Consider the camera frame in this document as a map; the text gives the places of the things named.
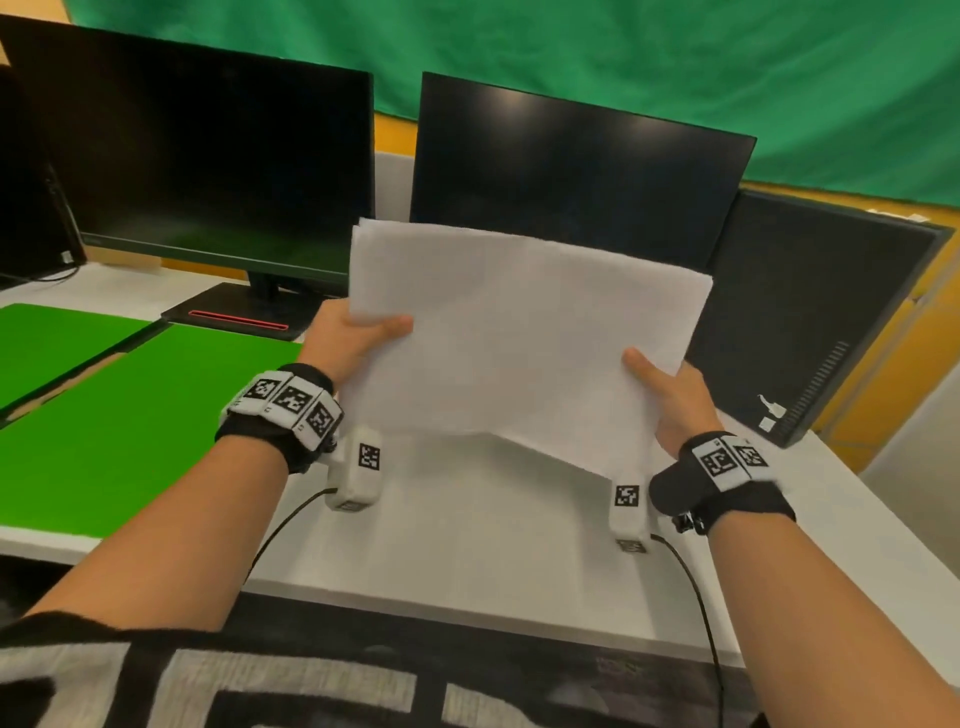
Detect white paper sheets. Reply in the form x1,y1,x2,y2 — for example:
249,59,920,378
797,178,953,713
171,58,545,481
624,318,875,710
336,217,714,484

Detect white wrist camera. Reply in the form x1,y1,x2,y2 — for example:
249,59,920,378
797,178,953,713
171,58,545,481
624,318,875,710
608,471,652,556
324,426,385,513

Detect black wrist band with markers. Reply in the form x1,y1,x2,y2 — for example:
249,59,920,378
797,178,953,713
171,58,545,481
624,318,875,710
648,431,797,536
215,363,345,475

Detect large green mat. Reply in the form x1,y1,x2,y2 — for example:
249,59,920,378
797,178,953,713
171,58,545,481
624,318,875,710
0,324,304,540

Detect black and white patterned garment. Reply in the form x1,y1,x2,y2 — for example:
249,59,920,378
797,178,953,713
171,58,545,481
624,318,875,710
0,611,766,728

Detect person's right hand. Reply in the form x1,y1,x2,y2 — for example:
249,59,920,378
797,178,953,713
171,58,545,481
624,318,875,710
621,346,726,460

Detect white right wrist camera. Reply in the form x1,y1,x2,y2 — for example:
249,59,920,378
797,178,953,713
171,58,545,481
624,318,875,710
608,471,652,556

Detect black left wrist band with markers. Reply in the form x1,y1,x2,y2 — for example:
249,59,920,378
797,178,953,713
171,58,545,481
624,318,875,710
215,363,345,475

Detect small green mat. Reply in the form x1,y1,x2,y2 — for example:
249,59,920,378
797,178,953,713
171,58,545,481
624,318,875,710
0,303,151,412

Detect black frameless monitor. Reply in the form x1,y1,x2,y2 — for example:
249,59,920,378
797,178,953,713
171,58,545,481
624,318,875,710
409,72,758,276

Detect green backdrop cloth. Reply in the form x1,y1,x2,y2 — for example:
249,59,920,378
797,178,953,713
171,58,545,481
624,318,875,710
61,0,960,209

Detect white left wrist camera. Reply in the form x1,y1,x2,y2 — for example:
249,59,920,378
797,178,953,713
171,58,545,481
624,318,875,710
324,426,385,513

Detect black left camera cable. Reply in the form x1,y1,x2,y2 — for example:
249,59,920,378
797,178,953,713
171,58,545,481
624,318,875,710
243,487,339,586

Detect black computer tower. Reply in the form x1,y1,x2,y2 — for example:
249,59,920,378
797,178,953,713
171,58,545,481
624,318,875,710
684,189,955,450

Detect black camera cable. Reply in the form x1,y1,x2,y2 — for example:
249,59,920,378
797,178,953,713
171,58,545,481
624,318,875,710
649,533,727,728
243,487,339,586

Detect black monitor at edge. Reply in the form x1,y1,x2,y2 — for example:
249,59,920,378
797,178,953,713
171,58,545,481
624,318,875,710
0,66,88,291

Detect white partition panel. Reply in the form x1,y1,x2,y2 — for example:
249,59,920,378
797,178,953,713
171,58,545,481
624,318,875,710
373,152,416,225

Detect black right camera cable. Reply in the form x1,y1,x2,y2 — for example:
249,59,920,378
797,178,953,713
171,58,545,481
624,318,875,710
649,533,727,728

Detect person's left hand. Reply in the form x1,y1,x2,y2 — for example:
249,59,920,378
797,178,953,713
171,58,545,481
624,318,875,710
297,298,415,393

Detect person's right forearm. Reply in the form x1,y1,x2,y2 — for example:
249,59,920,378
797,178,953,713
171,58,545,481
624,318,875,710
707,511,960,728

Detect large black monitor with stand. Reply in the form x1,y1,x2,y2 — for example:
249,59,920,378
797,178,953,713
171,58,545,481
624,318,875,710
0,13,376,343

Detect black right wrist band with markers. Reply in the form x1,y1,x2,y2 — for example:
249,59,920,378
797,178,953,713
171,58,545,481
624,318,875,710
648,431,797,536

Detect person's left forearm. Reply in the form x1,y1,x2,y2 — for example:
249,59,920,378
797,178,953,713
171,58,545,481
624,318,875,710
26,442,291,633

